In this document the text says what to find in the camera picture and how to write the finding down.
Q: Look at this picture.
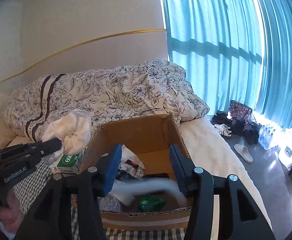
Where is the green 999 medicine box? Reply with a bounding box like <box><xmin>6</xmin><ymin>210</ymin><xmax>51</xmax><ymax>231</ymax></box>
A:
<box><xmin>57</xmin><ymin>151</ymin><xmax>85</xmax><ymax>174</ymax></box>

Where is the white plush toy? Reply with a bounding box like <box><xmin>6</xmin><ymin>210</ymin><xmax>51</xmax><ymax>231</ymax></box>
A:
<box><xmin>41</xmin><ymin>109</ymin><xmax>91</xmax><ymax>158</ymax></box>

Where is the white foam tube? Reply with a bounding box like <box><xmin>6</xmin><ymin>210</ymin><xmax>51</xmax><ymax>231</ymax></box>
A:
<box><xmin>111</xmin><ymin>178</ymin><xmax>186</xmax><ymax>203</ymax></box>

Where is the floral tissue pack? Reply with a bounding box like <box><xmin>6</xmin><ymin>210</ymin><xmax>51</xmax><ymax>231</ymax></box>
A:
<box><xmin>116</xmin><ymin>145</ymin><xmax>145</xmax><ymax>182</ymax></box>

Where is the green foil wrapper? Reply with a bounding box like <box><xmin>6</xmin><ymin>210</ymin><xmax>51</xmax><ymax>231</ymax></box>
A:
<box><xmin>137</xmin><ymin>195</ymin><xmax>167</xmax><ymax>212</ymax></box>

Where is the person's left hand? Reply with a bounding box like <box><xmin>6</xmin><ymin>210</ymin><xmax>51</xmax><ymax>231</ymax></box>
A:
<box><xmin>0</xmin><ymin>188</ymin><xmax>24</xmax><ymax>233</ymax></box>

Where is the checkered gingham cloth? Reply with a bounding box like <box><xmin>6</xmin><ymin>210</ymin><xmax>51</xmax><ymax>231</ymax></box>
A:
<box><xmin>12</xmin><ymin>158</ymin><xmax>187</xmax><ymax>240</ymax></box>

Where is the clear round plastic container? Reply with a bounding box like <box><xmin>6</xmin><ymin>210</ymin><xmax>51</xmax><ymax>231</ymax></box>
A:
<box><xmin>98</xmin><ymin>195</ymin><xmax>122</xmax><ymax>212</ymax></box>

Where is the white slipper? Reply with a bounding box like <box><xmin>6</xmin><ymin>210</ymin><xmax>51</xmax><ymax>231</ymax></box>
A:
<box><xmin>234</xmin><ymin>144</ymin><xmax>253</xmax><ymax>164</ymax></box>

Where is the brown cardboard box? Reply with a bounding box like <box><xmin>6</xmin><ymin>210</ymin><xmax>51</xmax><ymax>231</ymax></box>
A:
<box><xmin>80</xmin><ymin>115</ymin><xmax>192</xmax><ymax>231</ymax></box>

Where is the polka dot bag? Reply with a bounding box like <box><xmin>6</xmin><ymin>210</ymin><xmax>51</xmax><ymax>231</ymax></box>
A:
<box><xmin>228</xmin><ymin>100</ymin><xmax>253</xmax><ymax>123</ymax></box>

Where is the floral patterned duvet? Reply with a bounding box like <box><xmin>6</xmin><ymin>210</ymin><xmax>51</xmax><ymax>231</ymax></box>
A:
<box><xmin>4</xmin><ymin>60</ymin><xmax>210</xmax><ymax>141</ymax></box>

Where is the teal window curtain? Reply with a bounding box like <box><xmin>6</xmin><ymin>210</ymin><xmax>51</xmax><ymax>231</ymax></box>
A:
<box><xmin>162</xmin><ymin>0</ymin><xmax>292</xmax><ymax>128</ymax></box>

